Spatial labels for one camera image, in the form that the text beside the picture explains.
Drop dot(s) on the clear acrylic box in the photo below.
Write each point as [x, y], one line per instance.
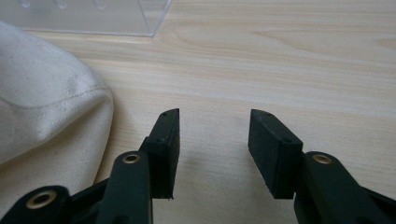
[93, 15]

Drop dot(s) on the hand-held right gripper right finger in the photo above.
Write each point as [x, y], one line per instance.
[274, 155]

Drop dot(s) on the cream canvas cloth bag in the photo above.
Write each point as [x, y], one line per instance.
[46, 102]

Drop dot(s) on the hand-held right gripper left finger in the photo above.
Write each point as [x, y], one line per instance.
[163, 149]

